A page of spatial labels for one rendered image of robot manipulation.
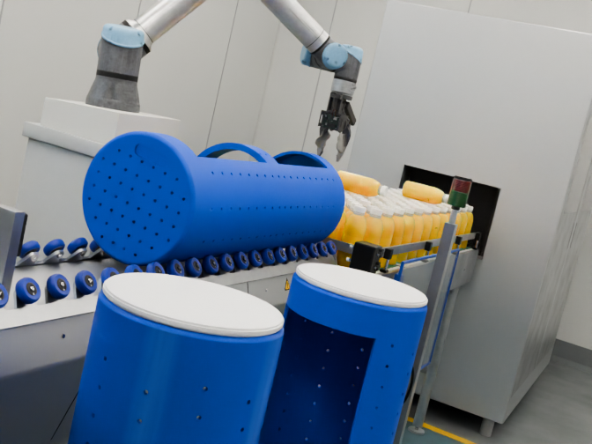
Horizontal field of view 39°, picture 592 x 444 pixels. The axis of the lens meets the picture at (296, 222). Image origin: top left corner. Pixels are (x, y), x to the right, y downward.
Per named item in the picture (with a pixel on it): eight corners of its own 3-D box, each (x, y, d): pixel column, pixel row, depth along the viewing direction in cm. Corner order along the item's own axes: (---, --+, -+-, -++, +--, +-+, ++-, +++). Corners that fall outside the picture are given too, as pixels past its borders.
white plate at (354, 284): (312, 256, 191) (311, 262, 191) (282, 273, 164) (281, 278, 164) (432, 289, 185) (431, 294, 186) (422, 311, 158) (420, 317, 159)
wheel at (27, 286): (10, 281, 137) (18, 276, 137) (29, 278, 142) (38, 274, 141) (18, 307, 137) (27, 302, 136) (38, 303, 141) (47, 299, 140)
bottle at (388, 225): (388, 269, 288) (402, 216, 286) (374, 268, 284) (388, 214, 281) (374, 263, 293) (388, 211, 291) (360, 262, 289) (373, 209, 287)
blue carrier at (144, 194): (63, 232, 186) (106, 110, 180) (247, 222, 265) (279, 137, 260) (165, 289, 175) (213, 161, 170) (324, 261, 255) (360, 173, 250)
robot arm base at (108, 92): (74, 101, 238) (79, 66, 237) (117, 107, 250) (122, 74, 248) (107, 108, 229) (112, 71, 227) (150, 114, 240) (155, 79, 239)
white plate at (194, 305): (317, 335, 124) (315, 343, 124) (239, 282, 147) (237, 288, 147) (137, 321, 110) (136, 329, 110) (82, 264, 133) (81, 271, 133)
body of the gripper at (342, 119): (315, 128, 268) (324, 90, 266) (326, 129, 276) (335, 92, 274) (337, 132, 265) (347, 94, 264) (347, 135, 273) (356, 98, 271)
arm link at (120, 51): (96, 69, 230) (104, 19, 229) (94, 69, 243) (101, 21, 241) (140, 77, 234) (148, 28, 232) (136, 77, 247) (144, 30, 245)
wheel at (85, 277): (70, 273, 151) (77, 270, 150) (85, 271, 155) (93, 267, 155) (78, 297, 151) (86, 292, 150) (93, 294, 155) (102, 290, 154)
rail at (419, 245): (367, 258, 266) (370, 249, 265) (476, 237, 412) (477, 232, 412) (370, 259, 266) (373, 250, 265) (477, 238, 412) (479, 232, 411)
